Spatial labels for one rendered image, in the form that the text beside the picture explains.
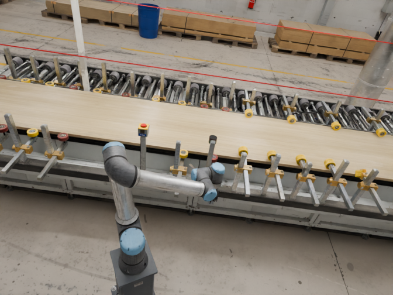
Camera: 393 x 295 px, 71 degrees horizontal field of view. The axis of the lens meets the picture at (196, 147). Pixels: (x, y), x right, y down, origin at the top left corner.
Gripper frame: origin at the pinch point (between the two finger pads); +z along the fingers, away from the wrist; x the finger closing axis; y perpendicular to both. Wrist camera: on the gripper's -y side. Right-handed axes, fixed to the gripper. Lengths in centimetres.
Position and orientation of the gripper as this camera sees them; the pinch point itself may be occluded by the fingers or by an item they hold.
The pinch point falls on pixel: (210, 201)
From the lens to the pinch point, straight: 204.7
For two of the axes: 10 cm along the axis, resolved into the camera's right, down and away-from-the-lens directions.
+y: -0.7, 6.0, -7.9
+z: -1.2, 7.9, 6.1
